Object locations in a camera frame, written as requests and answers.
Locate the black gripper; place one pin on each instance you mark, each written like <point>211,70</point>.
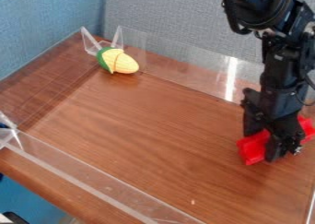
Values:
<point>271,109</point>

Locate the red plastic block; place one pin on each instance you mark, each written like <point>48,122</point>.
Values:
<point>251,145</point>

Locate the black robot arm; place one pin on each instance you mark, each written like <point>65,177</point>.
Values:
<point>283,23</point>

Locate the clear acrylic back barrier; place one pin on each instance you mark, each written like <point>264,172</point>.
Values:
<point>205,71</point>

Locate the clear acrylic barrier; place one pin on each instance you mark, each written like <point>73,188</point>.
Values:
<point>205,71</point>
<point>116,193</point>

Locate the clear acrylic front barrier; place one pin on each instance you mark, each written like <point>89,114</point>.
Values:
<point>116,193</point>

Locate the yellow toy corn cob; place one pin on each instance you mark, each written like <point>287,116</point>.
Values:
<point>116,61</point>

